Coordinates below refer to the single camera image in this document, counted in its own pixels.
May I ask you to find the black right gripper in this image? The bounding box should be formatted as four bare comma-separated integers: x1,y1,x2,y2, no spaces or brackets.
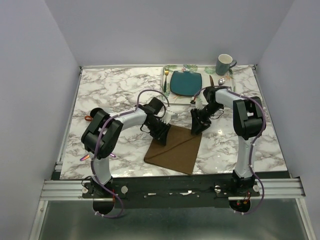
189,103,223,135

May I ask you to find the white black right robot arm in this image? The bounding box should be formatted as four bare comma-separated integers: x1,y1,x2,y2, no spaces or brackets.
190,86,266,196

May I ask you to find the brown wooden knife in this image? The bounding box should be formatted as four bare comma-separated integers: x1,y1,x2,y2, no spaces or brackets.
209,75,215,87

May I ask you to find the brown cloth napkin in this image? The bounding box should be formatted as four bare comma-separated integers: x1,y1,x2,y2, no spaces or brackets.
143,125,202,175

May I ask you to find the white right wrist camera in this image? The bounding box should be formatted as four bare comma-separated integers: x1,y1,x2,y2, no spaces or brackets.
194,99,203,110

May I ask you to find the black metal base frame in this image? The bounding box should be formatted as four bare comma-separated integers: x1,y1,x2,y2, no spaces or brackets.
51,173,293,210

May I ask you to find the gold fork green handle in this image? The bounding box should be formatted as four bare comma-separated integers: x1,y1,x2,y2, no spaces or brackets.
163,67,169,93

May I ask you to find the orange coffee cup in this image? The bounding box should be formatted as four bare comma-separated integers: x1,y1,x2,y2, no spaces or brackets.
84,115,93,122

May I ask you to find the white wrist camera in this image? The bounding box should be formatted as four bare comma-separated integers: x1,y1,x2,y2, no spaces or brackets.
163,107,178,124
194,99,203,110

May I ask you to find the silver spoon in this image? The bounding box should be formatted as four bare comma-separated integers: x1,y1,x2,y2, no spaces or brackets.
218,78,225,86

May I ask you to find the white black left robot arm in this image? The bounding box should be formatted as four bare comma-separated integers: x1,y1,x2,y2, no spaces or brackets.
81,97,171,198

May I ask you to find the aluminium extrusion rail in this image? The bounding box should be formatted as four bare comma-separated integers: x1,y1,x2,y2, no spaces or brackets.
40,178,306,202

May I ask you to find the iridescent rainbow spoon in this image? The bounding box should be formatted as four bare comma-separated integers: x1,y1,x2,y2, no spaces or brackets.
80,153,116,162

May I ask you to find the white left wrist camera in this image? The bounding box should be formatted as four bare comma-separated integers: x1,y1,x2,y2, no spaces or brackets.
163,107,178,124

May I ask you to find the teal square plate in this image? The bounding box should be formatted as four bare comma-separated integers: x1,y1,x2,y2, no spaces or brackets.
169,70,203,97

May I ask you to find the grey-green ceramic mug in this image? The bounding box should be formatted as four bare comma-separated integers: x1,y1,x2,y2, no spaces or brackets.
215,54,237,76

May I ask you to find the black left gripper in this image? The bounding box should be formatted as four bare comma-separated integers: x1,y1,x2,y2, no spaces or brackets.
145,118,172,146

